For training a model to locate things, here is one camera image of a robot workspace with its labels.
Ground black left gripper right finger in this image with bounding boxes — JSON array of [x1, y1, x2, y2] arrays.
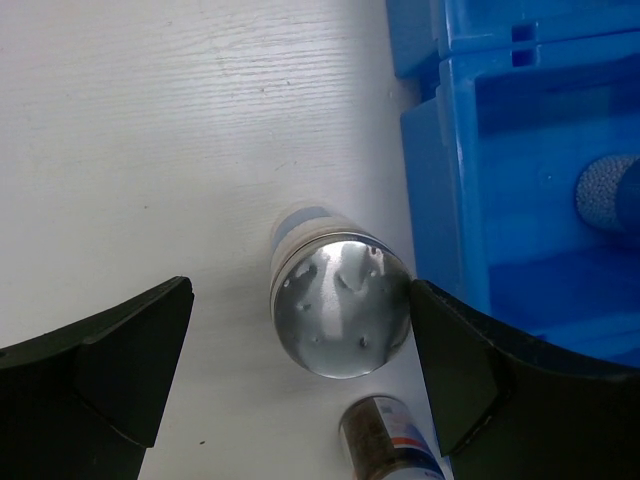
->
[[410, 280, 639, 479]]

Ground left white-lid spice jar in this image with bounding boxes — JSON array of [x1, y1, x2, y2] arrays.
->
[[339, 395, 445, 480]]

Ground blue three-compartment plastic bin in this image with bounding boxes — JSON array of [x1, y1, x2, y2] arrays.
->
[[387, 1, 639, 366]]

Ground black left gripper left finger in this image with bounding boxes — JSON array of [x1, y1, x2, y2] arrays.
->
[[1, 276, 194, 479]]

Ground blue-label silver-lid shaker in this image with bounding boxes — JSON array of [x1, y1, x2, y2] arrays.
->
[[575, 155, 639, 235], [269, 203, 413, 379]]

